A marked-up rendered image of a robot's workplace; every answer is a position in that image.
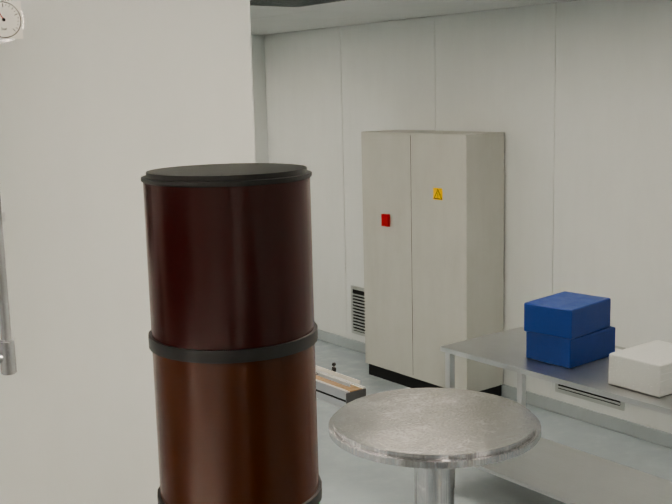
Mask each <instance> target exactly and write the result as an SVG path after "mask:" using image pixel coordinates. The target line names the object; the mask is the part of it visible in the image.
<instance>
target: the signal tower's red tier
mask: <svg viewBox="0 0 672 504"><path fill-rule="evenodd" d="M143 195H144V212H145V230H146V248H147V266H148V283H149V301H150V319H151V335H152V338H154V339H155V340H156V341H158V342H160V343H162V344H166V345H169V346H174V347H179V348H186V349H197V350H238V349H250V348H259V347H266V346H272V345H277V344H282V343H286V342H290V341H293V340H296V339H299V338H302V337H304V336H306V335H308V334H309V333H311V332H312V331H313V329H314V294H313V259H312V223H311V188H310V177H309V178H306V179H303V180H299V181H293V182H286V183H277V184H266V185H253V186H233V187H168V186H156V185H150V184H147V183H143Z"/></svg>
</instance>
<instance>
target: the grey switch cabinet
mask: <svg viewBox="0 0 672 504"><path fill-rule="evenodd" d="M361 146H362V197H363V248H364V300H365V351H366V363H369V374H370V375H373V376H376V377H379V378H382V379H385V380H388V381H391V382H394V383H397V384H400V385H403V386H406V387H409V388H445V352H442V351H440V346H444V345H448V344H452V343H456V342H460V341H464V340H468V339H472V338H476V337H481V336H485V335H489V334H493V333H497V332H501V331H503V308H504V132H478V131H435V130H383V131H365V132H361ZM501 385H503V368H499V367H496V366H492V365H489V364H485V363H481V362H478V361H474V360H471V359H467V358H463V357H460V356H456V355H455V389H465V390H473V391H479V392H485V393H489V394H494V395H498V396H501Z"/></svg>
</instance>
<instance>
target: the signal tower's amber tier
mask: <svg viewBox="0 0 672 504"><path fill-rule="evenodd" d="M152 354H153V372H154V390H155V407H156V425H157V443H158V461H159V478H160V494H161V498H162V500H163V501H164V503H165V504H302V503H304V502H306V501H307V500H308V499H310V498H311V497H312V496H313V495H314V494H315V493H316V491H317V489H318V485H319V472H318V436H317V401H316V365H315V344H314V345H313V346H311V347H310V348H308V349H306V350H304V351H301V352H298V353H296V354H292V355H288V356H284V357H280V358H275V359H269V360H263V361H255V362H245V363H230V364H207V363H191V362H182V361H176V360H171V359H167V358H164V357H161V356H158V355H156V354H154V353H153V352H152Z"/></svg>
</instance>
